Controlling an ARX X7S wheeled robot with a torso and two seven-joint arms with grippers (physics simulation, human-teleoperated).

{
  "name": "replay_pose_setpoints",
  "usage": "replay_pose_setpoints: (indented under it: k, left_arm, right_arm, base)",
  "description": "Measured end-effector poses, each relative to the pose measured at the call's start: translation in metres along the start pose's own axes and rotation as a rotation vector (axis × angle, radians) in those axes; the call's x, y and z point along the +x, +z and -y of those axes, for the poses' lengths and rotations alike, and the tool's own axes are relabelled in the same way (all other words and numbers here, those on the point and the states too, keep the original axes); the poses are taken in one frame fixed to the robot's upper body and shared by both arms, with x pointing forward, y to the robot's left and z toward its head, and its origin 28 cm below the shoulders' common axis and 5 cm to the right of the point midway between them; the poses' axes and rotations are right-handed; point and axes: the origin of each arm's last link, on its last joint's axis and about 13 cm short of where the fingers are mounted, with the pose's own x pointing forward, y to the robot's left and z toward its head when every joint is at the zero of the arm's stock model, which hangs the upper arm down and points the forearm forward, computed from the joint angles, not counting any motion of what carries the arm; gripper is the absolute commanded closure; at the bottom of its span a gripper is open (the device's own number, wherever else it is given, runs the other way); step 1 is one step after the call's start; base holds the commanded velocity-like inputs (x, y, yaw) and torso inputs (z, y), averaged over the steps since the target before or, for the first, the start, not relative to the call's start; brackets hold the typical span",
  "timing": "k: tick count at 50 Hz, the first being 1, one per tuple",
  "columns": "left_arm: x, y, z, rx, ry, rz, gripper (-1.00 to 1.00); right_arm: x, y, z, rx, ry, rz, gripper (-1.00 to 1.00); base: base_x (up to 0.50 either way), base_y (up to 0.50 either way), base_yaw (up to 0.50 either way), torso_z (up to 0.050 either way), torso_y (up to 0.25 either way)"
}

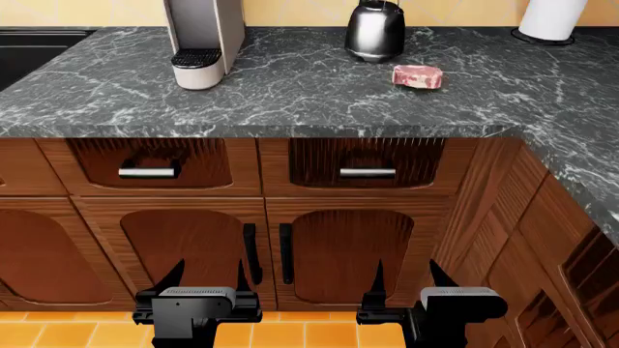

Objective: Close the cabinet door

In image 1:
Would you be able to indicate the wooden corner filler panel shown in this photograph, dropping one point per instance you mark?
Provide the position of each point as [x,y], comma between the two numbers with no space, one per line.
[483,203]

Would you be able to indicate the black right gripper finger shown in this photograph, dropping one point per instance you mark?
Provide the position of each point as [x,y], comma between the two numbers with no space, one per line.
[439,279]
[377,284]

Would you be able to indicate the white paper towel roll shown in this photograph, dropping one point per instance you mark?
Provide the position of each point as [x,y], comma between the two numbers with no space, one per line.
[551,18]

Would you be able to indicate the dark metallic kettle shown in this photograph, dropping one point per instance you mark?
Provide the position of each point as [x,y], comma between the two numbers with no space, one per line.
[374,32]

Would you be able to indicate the grey left gripper camera box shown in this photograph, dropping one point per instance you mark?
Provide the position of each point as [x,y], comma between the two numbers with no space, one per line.
[198,291]

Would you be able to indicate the beige capsule coffee machine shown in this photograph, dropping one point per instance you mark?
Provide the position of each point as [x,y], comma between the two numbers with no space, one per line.
[203,32]

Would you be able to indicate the wooden cabinet door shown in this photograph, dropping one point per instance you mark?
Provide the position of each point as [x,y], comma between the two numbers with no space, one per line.
[184,235]
[43,253]
[348,239]

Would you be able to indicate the grey right gripper camera box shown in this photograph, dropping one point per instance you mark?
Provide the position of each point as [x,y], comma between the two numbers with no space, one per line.
[464,301]

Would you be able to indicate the wooden drawer front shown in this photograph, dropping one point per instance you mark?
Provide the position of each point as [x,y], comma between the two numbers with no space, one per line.
[24,166]
[53,163]
[454,170]

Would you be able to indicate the black paper towel holder base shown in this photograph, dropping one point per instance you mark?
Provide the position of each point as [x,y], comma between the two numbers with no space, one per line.
[522,37]

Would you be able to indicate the raw red steak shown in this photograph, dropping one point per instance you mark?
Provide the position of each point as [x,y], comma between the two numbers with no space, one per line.
[417,77]

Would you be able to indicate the black sink basin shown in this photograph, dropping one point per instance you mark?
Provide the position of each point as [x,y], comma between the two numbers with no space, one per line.
[29,54]

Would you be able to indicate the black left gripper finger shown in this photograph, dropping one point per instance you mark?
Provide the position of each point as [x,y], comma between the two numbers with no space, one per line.
[173,279]
[243,282]

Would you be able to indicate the grey gripper camera box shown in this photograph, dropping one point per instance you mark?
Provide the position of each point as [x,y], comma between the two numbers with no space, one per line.
[198,291]
[464,301]

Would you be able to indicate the wooden side cabinet front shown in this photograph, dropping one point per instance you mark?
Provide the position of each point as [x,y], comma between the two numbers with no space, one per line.
[546,261]

